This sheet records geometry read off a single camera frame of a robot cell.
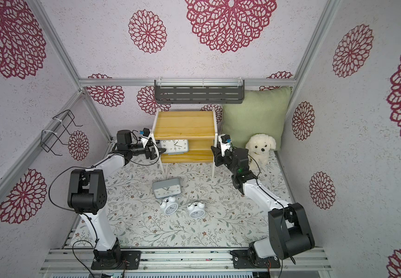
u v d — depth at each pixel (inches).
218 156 28.8
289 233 16.8
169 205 32.1
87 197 20.6
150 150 32.9
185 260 29.7
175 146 35.3
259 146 36.2
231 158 28.1
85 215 21.4
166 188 34.8
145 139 31.2
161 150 34.4
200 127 31.4
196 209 31.5
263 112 37.9
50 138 28.8
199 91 39.0
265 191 20.9
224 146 27.9
